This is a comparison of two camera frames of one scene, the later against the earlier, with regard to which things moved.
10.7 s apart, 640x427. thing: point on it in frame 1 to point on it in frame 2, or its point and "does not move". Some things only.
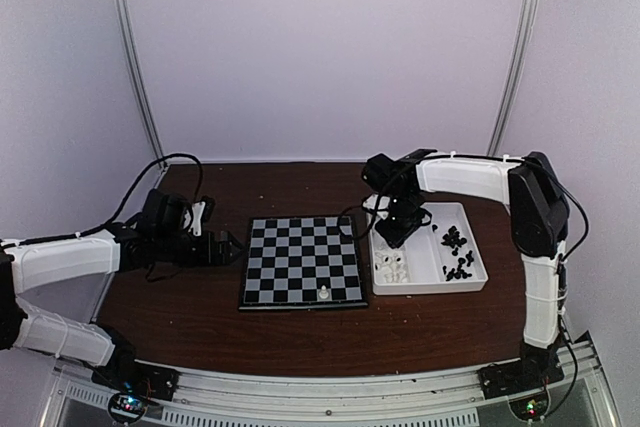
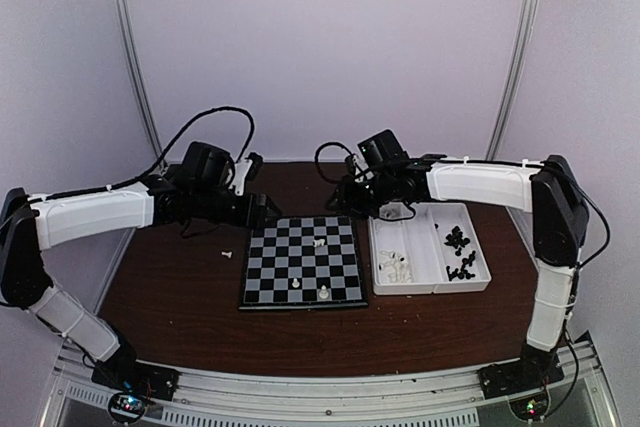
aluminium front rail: (574, 394) does not move
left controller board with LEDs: (127, 406) does not move
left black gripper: (209, 255) to (257, 212)
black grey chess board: (300, 262) does not move
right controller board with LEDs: (531, 408) does not move
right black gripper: (397, 237) to (346, 203)
